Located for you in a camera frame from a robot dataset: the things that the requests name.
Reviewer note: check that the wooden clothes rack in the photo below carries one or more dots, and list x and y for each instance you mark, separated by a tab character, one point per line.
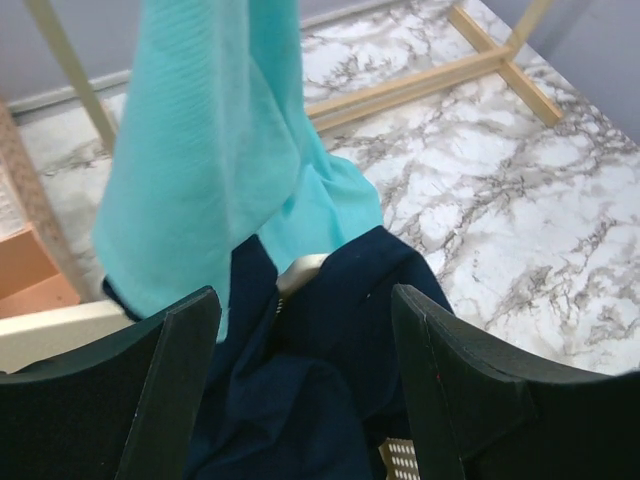
490	58

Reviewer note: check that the navy blue t shirt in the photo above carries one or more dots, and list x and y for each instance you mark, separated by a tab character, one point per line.
308	387

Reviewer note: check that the orange plastic file organizer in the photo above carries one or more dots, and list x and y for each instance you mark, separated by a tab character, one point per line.
38	272

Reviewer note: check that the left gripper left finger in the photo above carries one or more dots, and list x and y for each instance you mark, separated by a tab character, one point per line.
121	407

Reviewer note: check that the teal t shirt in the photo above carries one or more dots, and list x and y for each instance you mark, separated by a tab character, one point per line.
214	147

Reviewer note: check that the cream plastic laundry basket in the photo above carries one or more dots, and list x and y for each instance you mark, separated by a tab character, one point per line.
33	337

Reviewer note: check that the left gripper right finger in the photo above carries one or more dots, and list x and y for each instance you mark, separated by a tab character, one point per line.
481	408

